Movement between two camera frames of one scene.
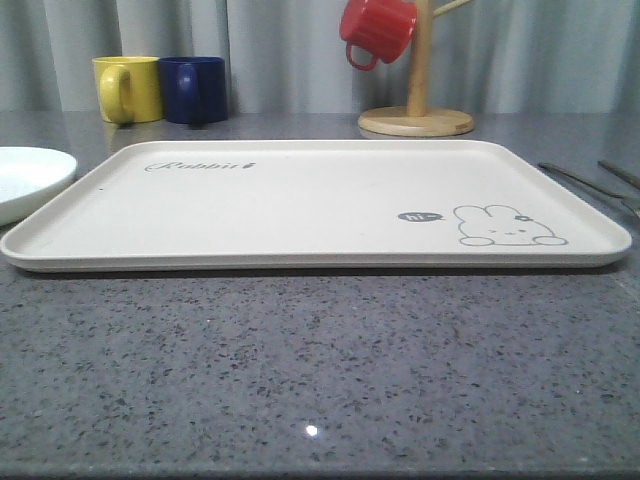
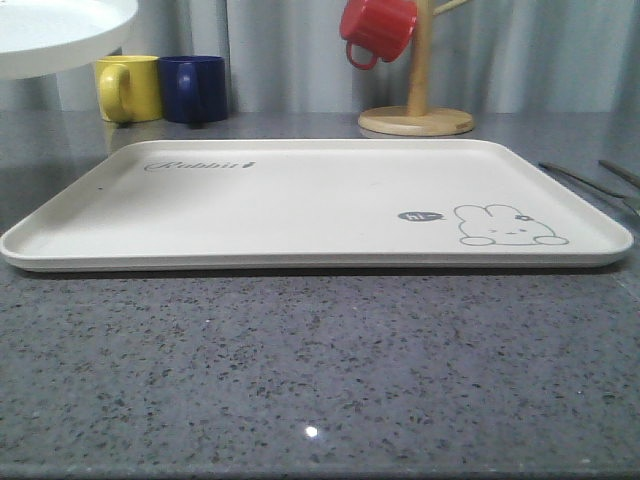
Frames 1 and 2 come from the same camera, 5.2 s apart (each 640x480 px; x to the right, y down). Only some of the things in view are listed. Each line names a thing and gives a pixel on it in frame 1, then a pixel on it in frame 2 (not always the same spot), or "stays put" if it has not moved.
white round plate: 28,174 -> 39,37
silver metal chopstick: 634,179 stays put
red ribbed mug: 385,28 stays put
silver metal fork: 626,199 stays put
